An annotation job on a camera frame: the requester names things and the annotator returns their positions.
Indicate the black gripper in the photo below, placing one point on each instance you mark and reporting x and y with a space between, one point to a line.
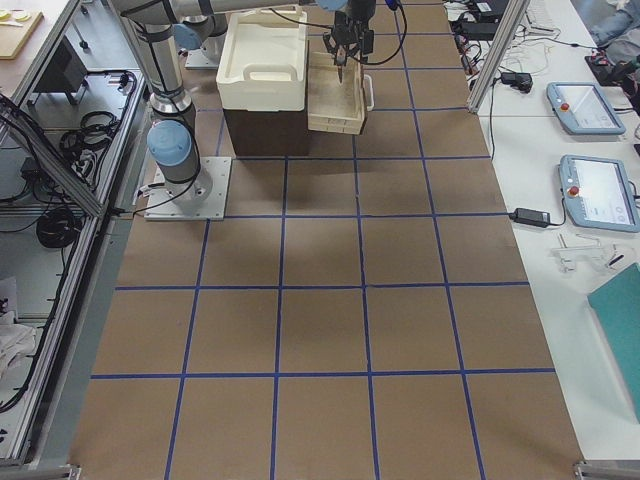
358 9

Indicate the orange grey scissors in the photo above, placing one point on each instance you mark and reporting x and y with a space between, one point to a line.
340 61

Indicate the wooden drawer with white handle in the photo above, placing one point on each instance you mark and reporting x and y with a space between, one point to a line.
333 105

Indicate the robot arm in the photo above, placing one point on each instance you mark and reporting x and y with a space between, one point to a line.
365 10
156 27

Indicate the dark wooden drawer cabinet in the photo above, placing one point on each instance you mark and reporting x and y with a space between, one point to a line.
269 134

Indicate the white foam tray box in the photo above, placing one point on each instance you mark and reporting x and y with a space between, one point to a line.
263 62

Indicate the upper teach pendant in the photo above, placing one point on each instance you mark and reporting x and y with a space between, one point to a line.
583 109

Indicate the teach pendant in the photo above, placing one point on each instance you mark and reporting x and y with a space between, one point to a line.
583 109
597 193

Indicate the black power adapter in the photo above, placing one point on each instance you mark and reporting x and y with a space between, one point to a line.
530 217

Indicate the lower teach pendant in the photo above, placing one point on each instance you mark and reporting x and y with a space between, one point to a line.
597 193

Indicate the clear acrylic stand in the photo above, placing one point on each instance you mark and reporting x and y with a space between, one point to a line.
602 257

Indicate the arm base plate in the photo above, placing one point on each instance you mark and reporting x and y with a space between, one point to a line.
208 56
205 199

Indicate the aluminium frame post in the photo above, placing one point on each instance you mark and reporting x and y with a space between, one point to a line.
502 40

